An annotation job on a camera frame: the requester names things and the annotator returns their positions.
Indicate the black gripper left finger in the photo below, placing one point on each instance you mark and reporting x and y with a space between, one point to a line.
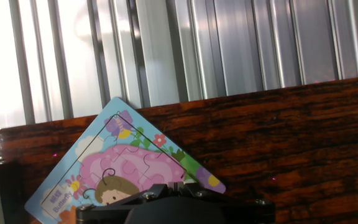
120 208

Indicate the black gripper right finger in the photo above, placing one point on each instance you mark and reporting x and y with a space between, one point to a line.
247 210

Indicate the white green jigsaw puzzle piece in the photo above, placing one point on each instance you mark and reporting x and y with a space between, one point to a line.
186 178

